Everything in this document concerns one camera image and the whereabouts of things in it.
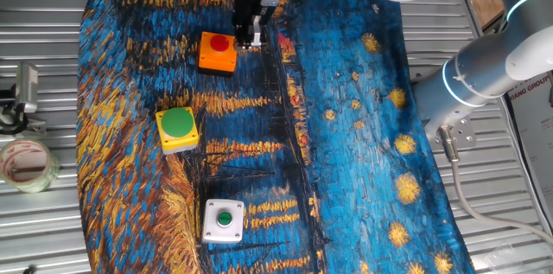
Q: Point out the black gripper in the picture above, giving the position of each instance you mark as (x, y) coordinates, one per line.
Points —
(250, 8)

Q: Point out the orange box red button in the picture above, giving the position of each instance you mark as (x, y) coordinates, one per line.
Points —
(217, 53)

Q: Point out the yellow box green mushroom button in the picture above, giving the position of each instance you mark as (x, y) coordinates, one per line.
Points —
(177, 129)

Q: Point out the white box small green button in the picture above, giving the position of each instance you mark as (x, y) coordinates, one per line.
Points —
(223, 221)

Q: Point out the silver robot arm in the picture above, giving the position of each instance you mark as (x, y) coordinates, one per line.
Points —
(475, 75)

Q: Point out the starry night painting tablecloth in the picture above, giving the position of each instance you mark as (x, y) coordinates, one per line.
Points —
(345, 135)

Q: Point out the white clamp tool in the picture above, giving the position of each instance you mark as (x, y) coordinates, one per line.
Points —
(32, 126)

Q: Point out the clear packing tape roll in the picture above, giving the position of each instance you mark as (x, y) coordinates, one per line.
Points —
(49, 170)

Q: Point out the white printed poster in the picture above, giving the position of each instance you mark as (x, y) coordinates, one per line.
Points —
(533, 135)

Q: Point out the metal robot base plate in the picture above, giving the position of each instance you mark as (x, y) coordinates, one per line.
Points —
(466, 135)

